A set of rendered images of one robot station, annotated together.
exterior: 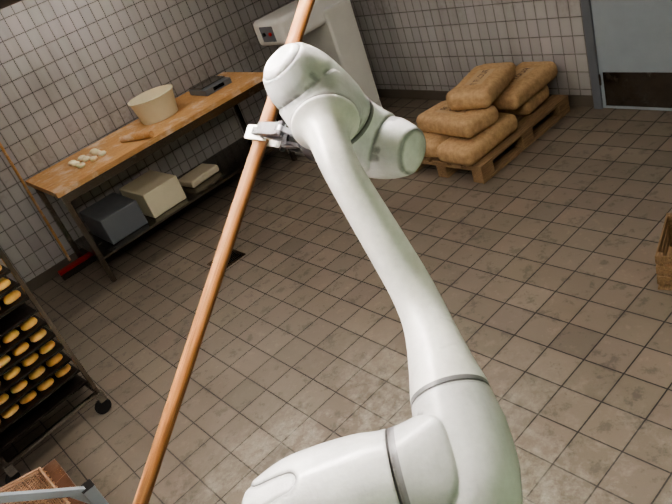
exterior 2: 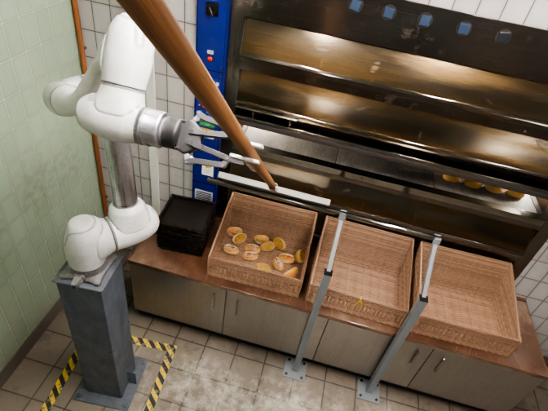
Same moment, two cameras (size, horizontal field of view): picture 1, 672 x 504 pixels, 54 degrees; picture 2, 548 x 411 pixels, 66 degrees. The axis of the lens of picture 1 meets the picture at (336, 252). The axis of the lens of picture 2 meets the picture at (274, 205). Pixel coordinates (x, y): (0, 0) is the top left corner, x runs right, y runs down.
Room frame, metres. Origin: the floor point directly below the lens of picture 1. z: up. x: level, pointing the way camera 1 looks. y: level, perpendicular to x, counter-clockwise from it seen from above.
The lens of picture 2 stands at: (1.88, -0.55, 2.50)
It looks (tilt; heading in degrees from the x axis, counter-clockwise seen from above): 40 degrees down; 128
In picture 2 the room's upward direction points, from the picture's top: 11 degrees clockwise
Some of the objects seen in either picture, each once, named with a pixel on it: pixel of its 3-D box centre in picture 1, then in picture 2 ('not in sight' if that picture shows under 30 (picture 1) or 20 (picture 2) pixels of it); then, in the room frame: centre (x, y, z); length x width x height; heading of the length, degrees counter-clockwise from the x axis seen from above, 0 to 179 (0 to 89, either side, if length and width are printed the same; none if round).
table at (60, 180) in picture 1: (172, 168); not in sight; (5.93, 1.13, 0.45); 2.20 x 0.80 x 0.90; 122
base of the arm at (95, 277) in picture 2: not in sight; (86, 266); (0.59, -0.12, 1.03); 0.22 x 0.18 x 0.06; 126
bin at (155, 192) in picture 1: (152, 193); not in sight; (5.78, 1.37, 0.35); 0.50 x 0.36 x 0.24; 33
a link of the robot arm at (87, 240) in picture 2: not in sight; (86, 239); (0.58, -0.09, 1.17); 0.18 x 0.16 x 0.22; 83
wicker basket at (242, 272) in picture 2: not in sight; (263, 242); (0.76, 0.85, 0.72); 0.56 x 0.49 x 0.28; 33
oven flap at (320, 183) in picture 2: not in sight; (376, 201); (1.12, 1.39, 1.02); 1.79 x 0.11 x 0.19; 32
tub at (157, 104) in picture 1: (155, 105); not in sight; (6.08, 1.04, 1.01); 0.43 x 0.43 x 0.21
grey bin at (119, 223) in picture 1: (113, 217); not in sight; (5.56, 1.72, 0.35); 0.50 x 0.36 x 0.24; 32
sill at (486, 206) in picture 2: not in sight; (383, 180); (1.11, 1.41, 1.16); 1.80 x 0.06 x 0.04; 32
